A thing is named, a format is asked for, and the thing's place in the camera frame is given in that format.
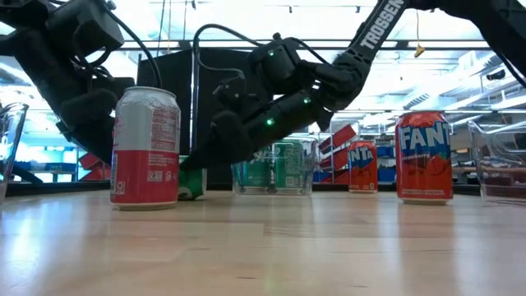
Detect black right camera cable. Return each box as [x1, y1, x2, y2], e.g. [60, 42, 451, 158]
[191, 23, 330, 90]

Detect black left camera cable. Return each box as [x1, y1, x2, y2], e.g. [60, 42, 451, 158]
[96, 0, 164, 90]

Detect black folding partition screen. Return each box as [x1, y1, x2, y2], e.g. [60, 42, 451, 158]
[135, 48, 275, 191]

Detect clear plastic bin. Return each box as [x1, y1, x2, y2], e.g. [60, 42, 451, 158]
[231, 137, 318, 197]
[0, 101, 30, 206]
[467, 118, 526, 207]

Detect blue storage bins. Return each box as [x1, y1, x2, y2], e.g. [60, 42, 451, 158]
[311, 170, 350, 184]

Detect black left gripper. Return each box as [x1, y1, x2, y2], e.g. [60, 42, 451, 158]
[12, 36, 119, 165]

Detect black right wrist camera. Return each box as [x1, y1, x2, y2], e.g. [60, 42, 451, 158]
[212, 76, 248, 109]

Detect red storage bin rack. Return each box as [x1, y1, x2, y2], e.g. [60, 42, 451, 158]
[318, 123, 358, 185]
[77, 151, 113, 182]

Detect red Fanta strawberry can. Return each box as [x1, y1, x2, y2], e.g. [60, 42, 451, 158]
[394, 110, 454, 206]
[348, 140, 380, 195]

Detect red white Spindrift can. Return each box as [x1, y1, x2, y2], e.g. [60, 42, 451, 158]
[109, 86, 182, 211]

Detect metal overhead frame beam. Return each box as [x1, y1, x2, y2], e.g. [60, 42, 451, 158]
[118, 39, 492, 52]

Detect black camera cable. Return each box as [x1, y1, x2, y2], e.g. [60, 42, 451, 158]
[96, 0, 164, 90]
[191, 23, 330, 90]

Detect metal frame post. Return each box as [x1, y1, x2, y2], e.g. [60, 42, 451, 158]
[191, 39, 201, 165]
[328, 123, 335, 185]

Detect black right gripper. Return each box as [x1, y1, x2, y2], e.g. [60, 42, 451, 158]
[179, 92, 330, 171]

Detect yellow hanging tag cord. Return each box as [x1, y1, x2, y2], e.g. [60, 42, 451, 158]
[413, 0, 427, 59]

